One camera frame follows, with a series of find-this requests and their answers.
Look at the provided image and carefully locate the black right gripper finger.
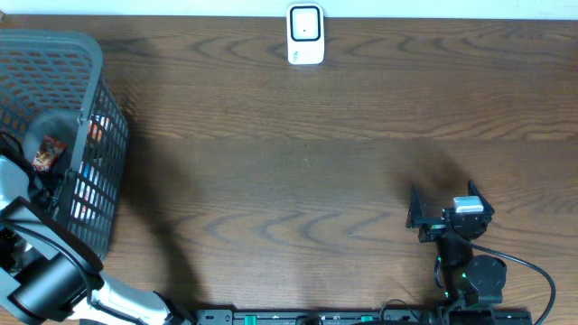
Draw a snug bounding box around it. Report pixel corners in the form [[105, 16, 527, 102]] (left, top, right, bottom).
[[406, 185, 424, 228], [468, 180, 494, 212]]

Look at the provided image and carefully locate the red Top chocolate bar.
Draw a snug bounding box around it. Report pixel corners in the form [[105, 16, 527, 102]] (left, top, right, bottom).
[[32, 135, 68, 172]]

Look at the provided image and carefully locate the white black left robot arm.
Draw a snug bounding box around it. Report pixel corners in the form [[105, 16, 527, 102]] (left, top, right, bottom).
[[1, 133, 198, 325]]

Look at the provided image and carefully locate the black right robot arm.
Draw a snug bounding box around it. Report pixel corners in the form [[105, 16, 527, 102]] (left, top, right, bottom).
[[406, 181, 507, 324]]

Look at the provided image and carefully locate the white barcode scanner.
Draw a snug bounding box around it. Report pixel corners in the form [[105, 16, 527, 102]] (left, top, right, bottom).
[[286, 3, 325, 65]]

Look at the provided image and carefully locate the grey plastic shopping basket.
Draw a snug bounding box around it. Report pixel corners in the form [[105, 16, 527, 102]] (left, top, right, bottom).
[[1, 29, 129, 258]]

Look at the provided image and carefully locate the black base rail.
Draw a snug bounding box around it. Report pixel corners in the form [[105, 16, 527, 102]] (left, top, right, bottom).
[[195, 309, 533, 325]]

